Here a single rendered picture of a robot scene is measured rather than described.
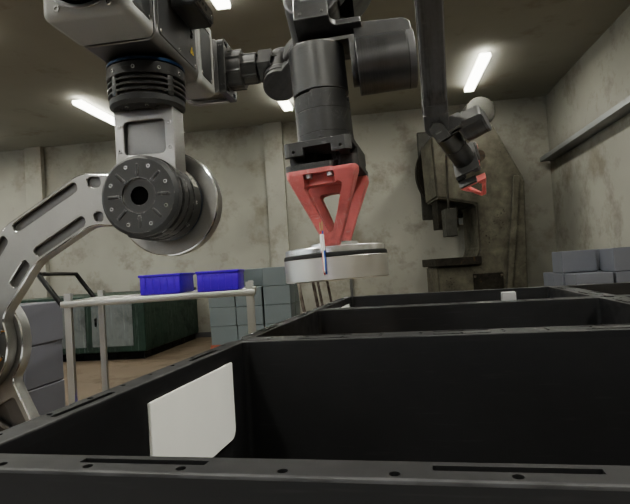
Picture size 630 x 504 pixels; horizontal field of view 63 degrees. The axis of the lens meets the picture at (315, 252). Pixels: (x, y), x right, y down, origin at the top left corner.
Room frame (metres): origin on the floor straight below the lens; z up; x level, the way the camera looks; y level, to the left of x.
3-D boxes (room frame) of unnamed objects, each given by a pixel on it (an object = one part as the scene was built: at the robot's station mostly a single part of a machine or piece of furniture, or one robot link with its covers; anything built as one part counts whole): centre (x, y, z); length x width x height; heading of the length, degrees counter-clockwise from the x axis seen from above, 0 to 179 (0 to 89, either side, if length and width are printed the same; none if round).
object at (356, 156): (0.54, -0.02, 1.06); 0.07 x 0.07 x 0.09; 77
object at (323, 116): (0.53, -0.02, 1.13); 0.10 x 0.07 x 0.07; 167
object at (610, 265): (5.33, -2.83, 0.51); 1.05 x 0.68 x 1.01; 172
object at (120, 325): (7.60, 3.10, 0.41); 2.06 x 1.89 x 0.83; 82
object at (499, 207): (7.16, -2.03, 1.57); 1.62 x 1.39 x 3.14; 82
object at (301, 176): (0.51, -0.02, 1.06); 0.07 x 0.07 x 0.09; 77
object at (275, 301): (6.76, 0.81, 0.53); 1.05 x 0.70 x 1.05; 83
